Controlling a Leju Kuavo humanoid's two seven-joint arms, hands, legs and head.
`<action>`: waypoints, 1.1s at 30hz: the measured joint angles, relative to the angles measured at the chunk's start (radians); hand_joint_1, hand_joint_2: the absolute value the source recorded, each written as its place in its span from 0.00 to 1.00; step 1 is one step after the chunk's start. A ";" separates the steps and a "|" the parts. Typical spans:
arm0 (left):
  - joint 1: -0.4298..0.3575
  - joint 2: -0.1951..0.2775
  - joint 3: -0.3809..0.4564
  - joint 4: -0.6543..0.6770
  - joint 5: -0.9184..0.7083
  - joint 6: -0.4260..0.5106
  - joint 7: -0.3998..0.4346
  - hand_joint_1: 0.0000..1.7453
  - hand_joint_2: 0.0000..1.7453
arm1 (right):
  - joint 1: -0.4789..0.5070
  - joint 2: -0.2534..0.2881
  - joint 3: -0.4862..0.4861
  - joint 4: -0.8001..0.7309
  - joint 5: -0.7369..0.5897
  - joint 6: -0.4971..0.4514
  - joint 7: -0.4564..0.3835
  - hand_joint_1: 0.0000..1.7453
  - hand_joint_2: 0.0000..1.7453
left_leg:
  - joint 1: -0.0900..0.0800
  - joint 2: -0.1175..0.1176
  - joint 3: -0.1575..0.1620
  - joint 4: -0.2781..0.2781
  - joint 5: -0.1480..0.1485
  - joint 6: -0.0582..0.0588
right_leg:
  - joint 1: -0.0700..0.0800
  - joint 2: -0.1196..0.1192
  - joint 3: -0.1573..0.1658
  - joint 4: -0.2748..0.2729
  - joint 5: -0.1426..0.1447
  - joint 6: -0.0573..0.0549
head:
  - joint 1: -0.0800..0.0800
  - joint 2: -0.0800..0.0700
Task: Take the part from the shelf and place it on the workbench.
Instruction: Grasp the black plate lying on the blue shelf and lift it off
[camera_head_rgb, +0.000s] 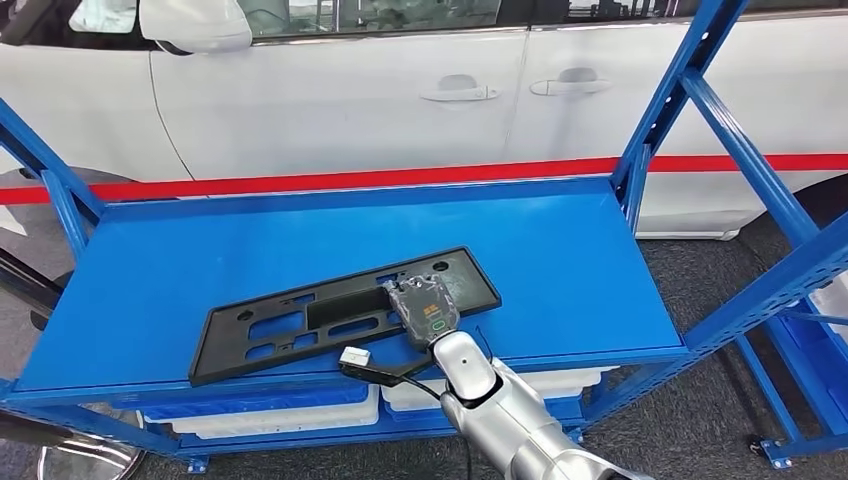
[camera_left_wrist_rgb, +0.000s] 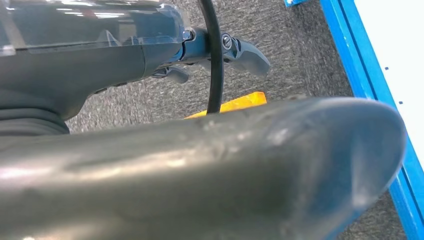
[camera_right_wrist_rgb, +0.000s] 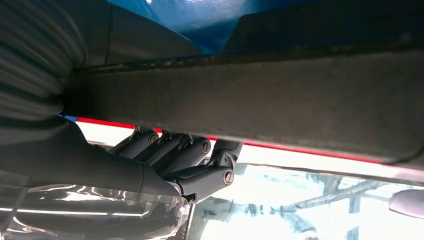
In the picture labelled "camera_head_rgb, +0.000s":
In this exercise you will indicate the large blue steel shelf rack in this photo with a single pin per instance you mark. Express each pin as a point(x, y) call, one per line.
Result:
point(199, 265)

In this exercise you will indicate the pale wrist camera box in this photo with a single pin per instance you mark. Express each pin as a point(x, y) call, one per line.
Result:
point(356, 356)

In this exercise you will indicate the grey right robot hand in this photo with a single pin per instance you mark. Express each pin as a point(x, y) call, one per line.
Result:
point(424, 311)

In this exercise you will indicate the white car with red stripe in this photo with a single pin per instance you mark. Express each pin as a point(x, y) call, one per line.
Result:
point(331, 99)

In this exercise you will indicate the black plastic plate bracket part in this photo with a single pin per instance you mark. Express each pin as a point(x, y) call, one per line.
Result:
point(218, 351)

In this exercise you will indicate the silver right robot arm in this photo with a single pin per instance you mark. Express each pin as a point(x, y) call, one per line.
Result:
point(503, 411)

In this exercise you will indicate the blue shelf rack on casters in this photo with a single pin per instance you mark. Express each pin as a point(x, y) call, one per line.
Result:
point(815, 371)

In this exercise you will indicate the deep white plastic crate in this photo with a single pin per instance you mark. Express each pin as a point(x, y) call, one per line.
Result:
point(835, 298)

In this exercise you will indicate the black camera bracket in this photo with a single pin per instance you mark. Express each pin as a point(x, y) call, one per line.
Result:
point(378, 376)

